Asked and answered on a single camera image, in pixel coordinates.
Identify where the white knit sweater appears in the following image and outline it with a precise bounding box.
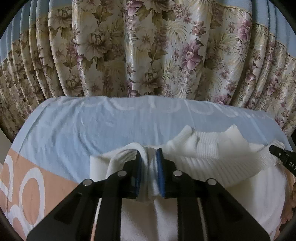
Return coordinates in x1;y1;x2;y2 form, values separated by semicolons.
89;124;286;241

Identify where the peach and blue bed sheet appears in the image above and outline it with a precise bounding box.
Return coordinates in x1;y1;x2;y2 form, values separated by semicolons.
0;96;296;241

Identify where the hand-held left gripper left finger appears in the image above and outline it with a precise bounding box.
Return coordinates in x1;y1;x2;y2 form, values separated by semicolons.
26;149;142;241

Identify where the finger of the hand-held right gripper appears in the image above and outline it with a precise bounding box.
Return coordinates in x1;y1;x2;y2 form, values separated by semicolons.
269;145;289;161

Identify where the floral curtain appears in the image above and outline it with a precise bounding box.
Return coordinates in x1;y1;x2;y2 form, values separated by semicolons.
0;0;296;139

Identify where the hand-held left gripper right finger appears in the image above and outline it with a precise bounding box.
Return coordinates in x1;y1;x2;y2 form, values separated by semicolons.
155;149;270;241

